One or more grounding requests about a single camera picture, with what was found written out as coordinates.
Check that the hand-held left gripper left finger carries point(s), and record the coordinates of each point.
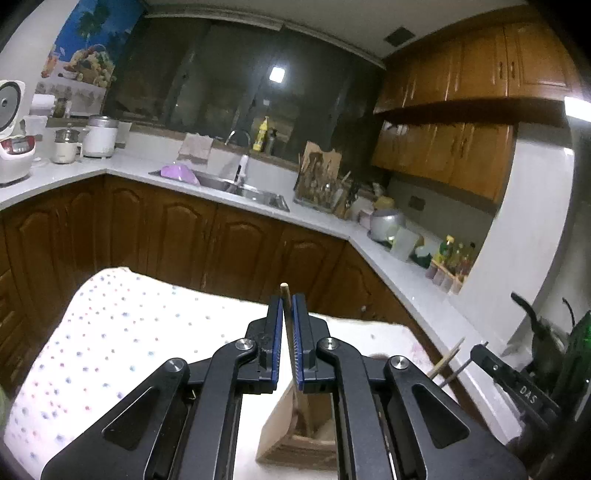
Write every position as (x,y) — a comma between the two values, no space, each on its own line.
(278,341)

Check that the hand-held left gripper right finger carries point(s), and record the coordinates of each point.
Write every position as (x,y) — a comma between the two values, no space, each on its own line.
(298,346)

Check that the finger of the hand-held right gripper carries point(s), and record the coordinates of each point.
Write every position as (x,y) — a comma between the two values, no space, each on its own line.
(512,381)

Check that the wooden utensil holder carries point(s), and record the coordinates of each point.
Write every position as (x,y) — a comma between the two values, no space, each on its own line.
(286,443)

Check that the black wok with lid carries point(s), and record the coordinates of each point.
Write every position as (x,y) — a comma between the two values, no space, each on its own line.
(547,346)

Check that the row of spice jars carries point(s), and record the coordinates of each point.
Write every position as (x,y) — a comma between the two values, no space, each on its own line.
(445,279)

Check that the steel kitchen sink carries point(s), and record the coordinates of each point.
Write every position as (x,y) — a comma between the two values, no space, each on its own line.
(263,198)

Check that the translucent plastic container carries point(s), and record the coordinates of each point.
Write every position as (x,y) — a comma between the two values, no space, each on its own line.
(405,243)

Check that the grey metal pot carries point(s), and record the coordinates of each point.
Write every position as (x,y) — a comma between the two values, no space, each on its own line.
(385,224)

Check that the countertop utensil rack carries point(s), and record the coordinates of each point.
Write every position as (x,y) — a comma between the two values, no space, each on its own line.
(323,196)

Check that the wooden lower cabinets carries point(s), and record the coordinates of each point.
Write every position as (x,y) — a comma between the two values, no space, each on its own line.
(161,240)

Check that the wooden cabinets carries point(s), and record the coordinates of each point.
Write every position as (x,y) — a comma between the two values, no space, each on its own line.
(161,240)
(461,138)

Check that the floral white tablecloth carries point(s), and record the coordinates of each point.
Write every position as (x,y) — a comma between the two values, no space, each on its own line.
(115,332)

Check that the white faucet sprayer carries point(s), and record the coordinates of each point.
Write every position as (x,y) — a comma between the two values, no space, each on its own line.
(242,168)

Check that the wooden cutting board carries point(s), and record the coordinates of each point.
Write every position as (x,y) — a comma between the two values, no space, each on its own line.
(323,159)

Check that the dark bottle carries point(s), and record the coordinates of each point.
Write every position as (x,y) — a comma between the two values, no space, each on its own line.
(272,143)

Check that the yellow dish soap bottle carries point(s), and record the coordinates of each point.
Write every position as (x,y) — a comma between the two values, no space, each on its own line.
(260,136)

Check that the pink hanging towel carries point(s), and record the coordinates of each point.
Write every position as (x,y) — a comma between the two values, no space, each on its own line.
(195,148)

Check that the chrome sink faucet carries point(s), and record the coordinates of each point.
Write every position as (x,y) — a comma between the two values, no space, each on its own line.
(238,134)

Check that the wooden upper cabinets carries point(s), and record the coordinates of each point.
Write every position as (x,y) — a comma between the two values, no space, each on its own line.
(461,138)

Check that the dark kitchen window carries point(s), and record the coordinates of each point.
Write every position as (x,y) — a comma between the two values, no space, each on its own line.
(207,83)

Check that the white kitchen countertop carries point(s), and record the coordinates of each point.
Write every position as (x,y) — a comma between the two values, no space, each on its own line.
(69,173)

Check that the white cooking pot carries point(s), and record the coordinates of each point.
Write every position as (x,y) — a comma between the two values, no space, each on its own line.
(100,138)

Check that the range hood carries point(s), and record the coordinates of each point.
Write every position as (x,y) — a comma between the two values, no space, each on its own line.
(577,105)

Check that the small glass-lidded pot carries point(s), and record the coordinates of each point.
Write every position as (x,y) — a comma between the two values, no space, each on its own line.
(65,147)

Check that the ceiling vent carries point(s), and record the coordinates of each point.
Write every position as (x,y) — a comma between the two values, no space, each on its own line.
(398,36)

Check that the paper towel roll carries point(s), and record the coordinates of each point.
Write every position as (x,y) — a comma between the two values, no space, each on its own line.
(44,105)

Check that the white rice cooker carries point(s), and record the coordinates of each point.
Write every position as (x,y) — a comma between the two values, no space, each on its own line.
(14,138)

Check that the dark wall socket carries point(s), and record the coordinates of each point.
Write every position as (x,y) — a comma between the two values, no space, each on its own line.
(417,203)

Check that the tropical fruit wall poster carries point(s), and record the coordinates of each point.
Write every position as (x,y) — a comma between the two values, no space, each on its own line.
(92,41)

